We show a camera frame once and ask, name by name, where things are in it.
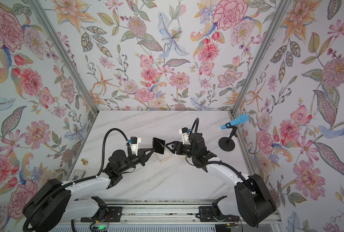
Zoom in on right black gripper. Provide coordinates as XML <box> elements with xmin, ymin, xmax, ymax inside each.
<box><xmin>167</xmin><ymin>142</ymin><xmax>199</xmax><ymax>160</ymax></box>

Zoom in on aluminium mounting rail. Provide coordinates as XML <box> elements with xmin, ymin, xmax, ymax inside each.
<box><xmin>50</xmin><ymin>198</ymin><xmax>283</xmax><ymax>225</ymax></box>

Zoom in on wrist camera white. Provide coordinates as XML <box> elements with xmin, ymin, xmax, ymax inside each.
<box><xmin>178</xmin><ymin>127</ymin><xmax>191</xmax><ymax>145</ymax></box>
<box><xmin>127</xmin><ymin>136</ymin><xmax>142</xmax><ymax>158</ymax></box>

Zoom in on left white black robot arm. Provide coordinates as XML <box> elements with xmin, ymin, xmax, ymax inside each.
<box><xmin>23</xmin><ymin>148</ymin><xmax>155</xmax><ymax>232</ymax></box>

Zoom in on small framed card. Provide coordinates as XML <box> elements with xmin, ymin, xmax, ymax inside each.
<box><xmin>70</xmin><ymin>169</ymin><xmax>86</xmax><ymax>181</ymax></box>

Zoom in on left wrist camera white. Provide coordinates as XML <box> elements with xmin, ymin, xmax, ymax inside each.
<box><xmin>127</xmin><ymin>136</ymin><xmax>142</xmax><ymax>158</ymax></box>

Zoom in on aluminium corner post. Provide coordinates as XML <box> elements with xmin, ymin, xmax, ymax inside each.
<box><xmin>27</xmin><ymin>0</ymin><xmax>99</xmax><ymax>117</ymax></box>
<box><xmin>229</xmin><ymin>1</ymin><xmax>291</xmax><ymax>118</ymax></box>

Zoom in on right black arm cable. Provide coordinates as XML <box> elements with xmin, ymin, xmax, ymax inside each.
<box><xmin>185</xmin><ymin>117</ymin><xmax>248</xmax><ymax>182</ymax></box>

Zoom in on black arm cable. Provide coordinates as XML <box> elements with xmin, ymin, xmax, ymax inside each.
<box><xmin>22</xmin><ymin>128</ymin><xmax>130</xmax><ymax>232</ymax></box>
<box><xmin>185</xmin><ymin>117</ymin><xmax>248</xmax><ymax>182</ymax></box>

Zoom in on small gold knob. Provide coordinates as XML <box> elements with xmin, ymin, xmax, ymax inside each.
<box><xmin>81</xmin><ymin>159</ymin><xmax>89</xmax><ymax>165</ymax></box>

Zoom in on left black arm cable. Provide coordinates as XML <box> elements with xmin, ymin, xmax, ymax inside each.
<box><xmin>22</xmin><ymin>128</ymin><xmax>130</xmax><ymax>232</ymax></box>

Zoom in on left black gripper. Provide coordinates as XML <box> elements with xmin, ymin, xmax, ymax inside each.
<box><xmin>117</xmin><ymin>149</ymin><xmax>156</xmax><ymax>174</ymax></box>

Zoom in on black foam necklace insert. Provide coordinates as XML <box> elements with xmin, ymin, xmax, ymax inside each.
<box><xmin>152</xmin><ymin>137</ymin><xmax>166</xmax><ymax>155</ymax></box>

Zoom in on blue microphone on stand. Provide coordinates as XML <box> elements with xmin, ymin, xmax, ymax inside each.
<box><xmin>218</xmin><ymin>114</ymin><xmax>249</xmax><ymax>152</ymax></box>

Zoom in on left aluminium corner post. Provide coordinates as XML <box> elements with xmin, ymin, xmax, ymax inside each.
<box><xmin>27</xmin><ymin>0</ymin><xmax>99</xmax><ymax>117</ymax></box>

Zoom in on right aluminium corner post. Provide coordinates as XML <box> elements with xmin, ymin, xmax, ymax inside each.
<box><xmin>229</xmin><ymin>1</ymin><xmax>291</xmax><ymax>118</ymax></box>

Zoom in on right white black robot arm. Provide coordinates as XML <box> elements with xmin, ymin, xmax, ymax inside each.
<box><xmin>162</xmin><ymin>133</ymin><xmax>277</xmax><ymax>227</ymax></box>

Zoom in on cream jewelry box base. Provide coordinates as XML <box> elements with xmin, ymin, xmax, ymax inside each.
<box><xmin>156</xmin><ymin>151</ymin><xmax>172</xmax><ymax>163</ymax></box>

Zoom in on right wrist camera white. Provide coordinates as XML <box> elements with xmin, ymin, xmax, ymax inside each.
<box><xmin>178</xmin><ymin>127</ymin><xmax>191</xmax><ymax>145</ymax></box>

